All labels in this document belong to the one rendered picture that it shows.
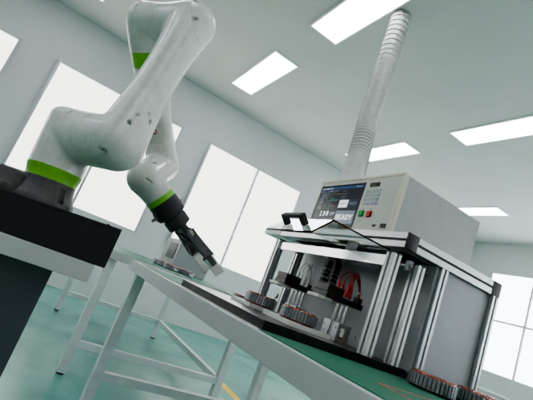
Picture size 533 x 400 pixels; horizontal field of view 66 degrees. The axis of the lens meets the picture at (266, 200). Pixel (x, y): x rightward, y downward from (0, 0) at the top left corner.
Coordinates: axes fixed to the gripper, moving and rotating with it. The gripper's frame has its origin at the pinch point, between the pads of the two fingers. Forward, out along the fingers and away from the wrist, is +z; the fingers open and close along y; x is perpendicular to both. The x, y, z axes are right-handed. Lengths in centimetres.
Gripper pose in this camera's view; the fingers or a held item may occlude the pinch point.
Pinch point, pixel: (209, 266)
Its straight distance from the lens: 134.5
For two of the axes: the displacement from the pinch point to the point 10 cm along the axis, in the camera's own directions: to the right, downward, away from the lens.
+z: 5.3, 8.1, 2.5
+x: 7.0, -5.8, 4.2
